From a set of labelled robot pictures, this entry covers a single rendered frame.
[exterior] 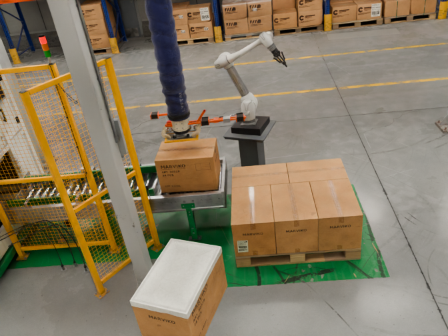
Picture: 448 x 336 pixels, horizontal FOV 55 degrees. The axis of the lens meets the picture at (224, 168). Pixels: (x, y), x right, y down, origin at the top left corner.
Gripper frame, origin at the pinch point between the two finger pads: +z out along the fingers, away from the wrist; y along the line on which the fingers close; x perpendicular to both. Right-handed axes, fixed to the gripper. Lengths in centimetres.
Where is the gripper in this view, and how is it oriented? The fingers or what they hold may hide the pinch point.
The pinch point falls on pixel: (285, 64)
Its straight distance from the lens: 485.5
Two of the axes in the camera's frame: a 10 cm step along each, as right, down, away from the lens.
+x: 2.1, -5.0, 8.4
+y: 7.3, -4.9, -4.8
